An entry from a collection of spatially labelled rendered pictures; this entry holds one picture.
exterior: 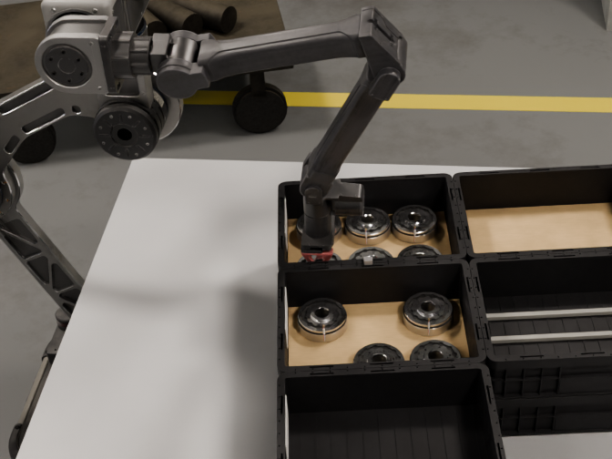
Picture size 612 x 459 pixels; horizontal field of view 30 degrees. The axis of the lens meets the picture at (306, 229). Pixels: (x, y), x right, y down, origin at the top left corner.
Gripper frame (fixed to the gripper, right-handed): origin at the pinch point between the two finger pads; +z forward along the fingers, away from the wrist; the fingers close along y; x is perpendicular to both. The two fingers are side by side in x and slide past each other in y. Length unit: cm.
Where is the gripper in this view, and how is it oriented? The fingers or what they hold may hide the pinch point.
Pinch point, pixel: (319, 261)
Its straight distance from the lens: 250.0
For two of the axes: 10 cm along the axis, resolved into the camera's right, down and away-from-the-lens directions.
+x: -9.9, -0.3, 1.0
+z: 0.4, 7.6, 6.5
